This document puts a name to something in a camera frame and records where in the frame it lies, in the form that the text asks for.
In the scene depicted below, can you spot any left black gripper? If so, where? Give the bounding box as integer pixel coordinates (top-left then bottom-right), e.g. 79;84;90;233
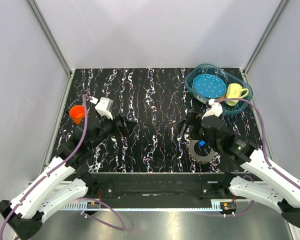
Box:
89;111;137;150

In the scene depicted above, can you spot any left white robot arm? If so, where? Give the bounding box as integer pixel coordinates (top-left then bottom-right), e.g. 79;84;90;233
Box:
0;115;137;240

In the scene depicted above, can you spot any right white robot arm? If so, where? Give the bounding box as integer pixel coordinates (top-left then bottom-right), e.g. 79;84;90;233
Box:
177;112;300;228

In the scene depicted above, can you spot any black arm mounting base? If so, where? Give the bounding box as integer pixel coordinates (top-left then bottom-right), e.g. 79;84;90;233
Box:
72;172;237;200

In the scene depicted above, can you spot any blue polka dot plate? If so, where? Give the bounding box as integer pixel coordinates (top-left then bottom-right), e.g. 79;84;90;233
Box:
192;73;227;99

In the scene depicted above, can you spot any orange plastic cup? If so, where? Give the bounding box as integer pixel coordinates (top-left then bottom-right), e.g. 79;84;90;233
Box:
68;105;86;125

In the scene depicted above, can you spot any yellow ceramic mug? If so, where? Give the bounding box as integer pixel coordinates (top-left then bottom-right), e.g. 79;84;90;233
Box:
225;83;249;107

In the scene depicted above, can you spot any teal transparent plastic basket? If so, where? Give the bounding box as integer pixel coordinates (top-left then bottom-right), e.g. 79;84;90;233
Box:
184;63;254;116

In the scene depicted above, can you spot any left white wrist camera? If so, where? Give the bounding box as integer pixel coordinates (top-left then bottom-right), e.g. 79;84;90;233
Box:
89;97;114;120

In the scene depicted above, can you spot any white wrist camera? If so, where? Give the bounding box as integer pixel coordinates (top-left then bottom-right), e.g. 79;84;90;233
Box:
89;97;114;120
201;98;223;120

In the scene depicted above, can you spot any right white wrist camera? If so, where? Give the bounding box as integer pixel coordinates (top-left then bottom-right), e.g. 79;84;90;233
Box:
201;98;223;120

